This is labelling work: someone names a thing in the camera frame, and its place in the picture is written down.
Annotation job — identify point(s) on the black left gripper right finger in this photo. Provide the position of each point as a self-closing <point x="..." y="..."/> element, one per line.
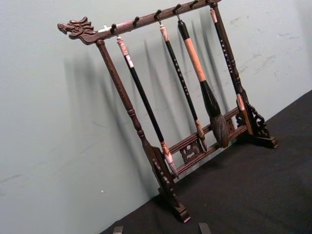
<point x="204" y="229"/>

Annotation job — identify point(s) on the small white tag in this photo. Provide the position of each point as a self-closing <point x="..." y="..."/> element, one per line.
<point x="104" y="28"/>

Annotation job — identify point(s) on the slim black brush pale ferrule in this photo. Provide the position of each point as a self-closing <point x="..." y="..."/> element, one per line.
<point x="226" y="56"/>

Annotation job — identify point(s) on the slim black brush brown bristles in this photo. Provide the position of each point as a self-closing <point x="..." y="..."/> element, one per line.
<point x="181" y="80"/>

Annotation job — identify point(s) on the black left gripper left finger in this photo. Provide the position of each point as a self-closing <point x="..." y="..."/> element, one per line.
<point x="118" y="230"/>

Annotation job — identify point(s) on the black table cloth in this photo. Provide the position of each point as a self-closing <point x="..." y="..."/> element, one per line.
<point x="243" y="195"/>

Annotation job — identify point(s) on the dark wooden dragon brush rack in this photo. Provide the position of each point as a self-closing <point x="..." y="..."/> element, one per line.
<point x="78" y="29"/>

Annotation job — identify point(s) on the black brush with white bristles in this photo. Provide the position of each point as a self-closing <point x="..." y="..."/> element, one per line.
<point x="143" y="96"/>

